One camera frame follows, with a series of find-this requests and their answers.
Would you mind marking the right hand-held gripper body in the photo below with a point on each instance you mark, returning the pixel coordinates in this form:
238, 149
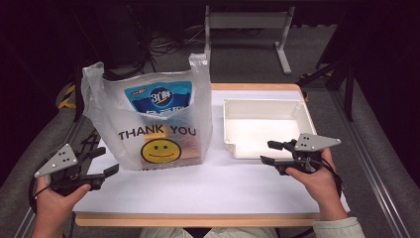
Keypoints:
313, 142

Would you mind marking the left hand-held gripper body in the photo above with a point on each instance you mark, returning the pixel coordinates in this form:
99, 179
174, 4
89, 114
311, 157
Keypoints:
57, 162

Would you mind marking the white plastic tray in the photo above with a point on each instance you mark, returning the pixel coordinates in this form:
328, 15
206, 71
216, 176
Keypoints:
261, 132

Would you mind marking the clear smiley plastic bag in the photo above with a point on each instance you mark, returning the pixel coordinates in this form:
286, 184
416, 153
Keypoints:
171, 132

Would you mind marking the blue snack pouch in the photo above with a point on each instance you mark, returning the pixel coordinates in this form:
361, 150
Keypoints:
158, 97

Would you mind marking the person's left hand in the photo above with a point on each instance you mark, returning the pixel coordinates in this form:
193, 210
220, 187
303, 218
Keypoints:
54, 203

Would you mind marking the person's right hand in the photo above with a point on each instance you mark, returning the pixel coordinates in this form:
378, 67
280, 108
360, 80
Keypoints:
322, 186

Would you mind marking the white table mat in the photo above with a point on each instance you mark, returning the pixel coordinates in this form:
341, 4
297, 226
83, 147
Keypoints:
214, 188

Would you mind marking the person's legs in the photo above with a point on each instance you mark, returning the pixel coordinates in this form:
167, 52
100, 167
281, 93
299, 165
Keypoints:
231, 233

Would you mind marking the wooden table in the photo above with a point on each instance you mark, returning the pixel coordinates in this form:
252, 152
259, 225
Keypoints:
198, 219

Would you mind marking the aluminium floor rail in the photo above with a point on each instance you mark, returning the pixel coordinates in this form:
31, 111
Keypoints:
23, 228
369, 175

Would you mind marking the white metal table frame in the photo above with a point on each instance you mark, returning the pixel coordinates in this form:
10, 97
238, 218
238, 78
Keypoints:
247, 20

